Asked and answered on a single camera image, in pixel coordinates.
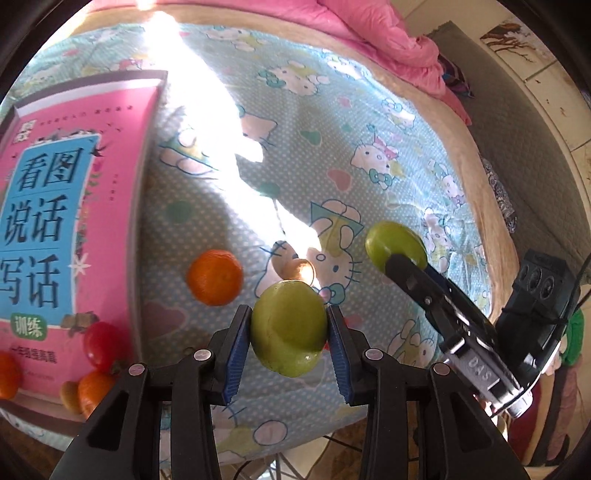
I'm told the green apple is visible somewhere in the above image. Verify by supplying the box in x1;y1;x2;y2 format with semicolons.
250;280;328;378
365;221;428;273

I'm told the round orange tangerine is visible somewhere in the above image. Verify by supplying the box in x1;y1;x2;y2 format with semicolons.
185;249;243;307

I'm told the red tomato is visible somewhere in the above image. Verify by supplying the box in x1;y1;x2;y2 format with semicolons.
83;321;130;374

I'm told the small yellow-green fruit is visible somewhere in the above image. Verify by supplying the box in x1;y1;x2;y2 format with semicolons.
59;381;82;415

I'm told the large orange tangerine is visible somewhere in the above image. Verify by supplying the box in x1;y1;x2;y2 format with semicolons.
0;351;23;400

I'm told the small brown pale fruit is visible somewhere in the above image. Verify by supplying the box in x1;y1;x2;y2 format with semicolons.
273;258;315;286

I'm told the grey green headboard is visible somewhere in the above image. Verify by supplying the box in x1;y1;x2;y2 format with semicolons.
429;21;590;272

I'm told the hello kitty bed sheet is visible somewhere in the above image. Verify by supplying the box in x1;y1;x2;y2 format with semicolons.
0;20;495;467

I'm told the pink book box tray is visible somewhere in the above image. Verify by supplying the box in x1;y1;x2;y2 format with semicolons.
1;70;166;435

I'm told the pink quilt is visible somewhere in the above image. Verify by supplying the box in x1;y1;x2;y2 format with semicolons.
88;1;472;125

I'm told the black camera box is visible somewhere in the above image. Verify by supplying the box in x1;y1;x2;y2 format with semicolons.
495;249;582;388

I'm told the tree wall painting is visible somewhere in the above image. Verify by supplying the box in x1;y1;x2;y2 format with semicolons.
480;17;556;80

